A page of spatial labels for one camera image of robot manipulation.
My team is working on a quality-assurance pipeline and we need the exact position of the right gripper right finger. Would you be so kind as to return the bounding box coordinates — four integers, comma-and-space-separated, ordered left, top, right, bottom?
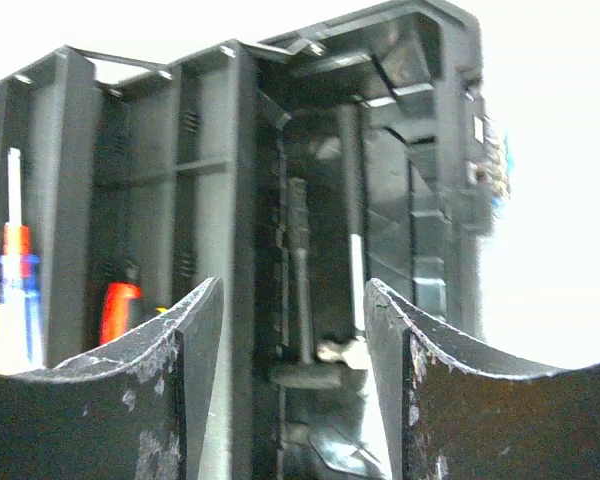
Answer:
364, 279, 600, 479

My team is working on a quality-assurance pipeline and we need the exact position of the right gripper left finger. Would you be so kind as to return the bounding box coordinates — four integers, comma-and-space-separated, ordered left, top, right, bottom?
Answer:
0, 277, 224, 479

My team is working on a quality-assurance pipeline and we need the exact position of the red black utility knife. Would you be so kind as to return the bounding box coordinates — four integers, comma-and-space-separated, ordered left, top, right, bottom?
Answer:
99, 260, 143, 345

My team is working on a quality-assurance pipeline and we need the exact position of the black rubber mallet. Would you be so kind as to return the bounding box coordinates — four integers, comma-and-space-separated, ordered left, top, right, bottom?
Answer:
269, 177, 344, 390

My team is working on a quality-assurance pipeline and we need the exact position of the red blue handled screwdriver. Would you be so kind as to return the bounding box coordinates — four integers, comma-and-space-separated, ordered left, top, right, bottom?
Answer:
0, 147, 44, 371

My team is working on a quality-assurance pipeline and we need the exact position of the black plastic tool box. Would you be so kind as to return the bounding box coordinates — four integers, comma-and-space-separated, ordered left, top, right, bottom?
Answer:
0, 1, 489, 479

